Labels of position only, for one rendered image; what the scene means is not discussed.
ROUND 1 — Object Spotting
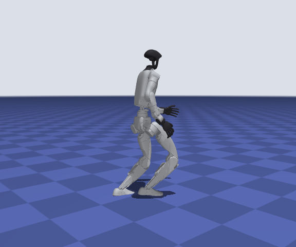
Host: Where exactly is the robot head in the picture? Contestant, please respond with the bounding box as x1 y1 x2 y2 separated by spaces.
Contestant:
144 49 162 70

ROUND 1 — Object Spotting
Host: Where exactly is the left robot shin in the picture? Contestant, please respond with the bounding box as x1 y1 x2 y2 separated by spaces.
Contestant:
119 162 150 190

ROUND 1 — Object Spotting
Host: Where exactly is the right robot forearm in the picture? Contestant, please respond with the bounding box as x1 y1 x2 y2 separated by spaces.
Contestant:
148 92 163 122

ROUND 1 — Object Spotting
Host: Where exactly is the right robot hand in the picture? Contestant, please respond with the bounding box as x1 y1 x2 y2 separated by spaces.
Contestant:
156 118 174 138

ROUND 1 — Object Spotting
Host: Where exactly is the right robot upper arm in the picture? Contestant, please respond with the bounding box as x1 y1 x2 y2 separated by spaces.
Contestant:
143 71 160 102

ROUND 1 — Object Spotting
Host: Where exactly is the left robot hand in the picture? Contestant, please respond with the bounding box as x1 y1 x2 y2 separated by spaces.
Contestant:
160 105 179 117

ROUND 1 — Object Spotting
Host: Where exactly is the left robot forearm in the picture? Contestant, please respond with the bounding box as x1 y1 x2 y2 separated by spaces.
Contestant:
147 107 164 114

